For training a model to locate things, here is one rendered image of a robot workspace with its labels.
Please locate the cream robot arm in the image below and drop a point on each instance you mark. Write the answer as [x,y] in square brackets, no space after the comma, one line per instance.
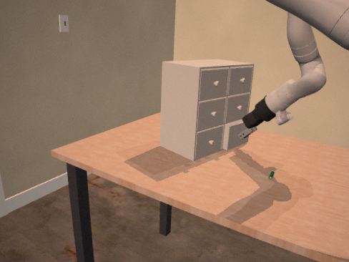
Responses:
[331,17]

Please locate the small beige chest of drawers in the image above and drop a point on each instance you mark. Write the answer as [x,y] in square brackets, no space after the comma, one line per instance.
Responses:
[180,102]

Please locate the grey drawer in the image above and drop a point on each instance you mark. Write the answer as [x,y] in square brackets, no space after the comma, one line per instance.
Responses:
[209,85]
[238,76]
[231,138]
[208,141]
[211,112]
[234,110]

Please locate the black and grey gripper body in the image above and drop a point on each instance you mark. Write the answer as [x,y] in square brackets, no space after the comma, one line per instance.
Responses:
[266,109]

